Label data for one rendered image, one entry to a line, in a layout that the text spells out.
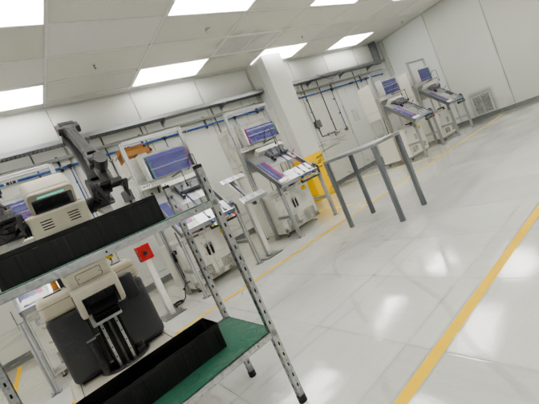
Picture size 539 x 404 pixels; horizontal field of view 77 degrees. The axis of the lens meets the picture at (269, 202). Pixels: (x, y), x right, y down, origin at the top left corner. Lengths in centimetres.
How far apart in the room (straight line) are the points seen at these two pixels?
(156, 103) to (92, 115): 101
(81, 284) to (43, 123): 395
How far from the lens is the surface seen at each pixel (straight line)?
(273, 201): 458
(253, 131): 487
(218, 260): 410
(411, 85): 870
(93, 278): 201
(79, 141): 193
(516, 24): 960
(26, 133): 566
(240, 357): 145
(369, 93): 745
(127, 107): 598
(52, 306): 226
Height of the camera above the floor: 97
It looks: 5 degrees down
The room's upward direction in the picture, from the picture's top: 24 degrees counter-clockwise
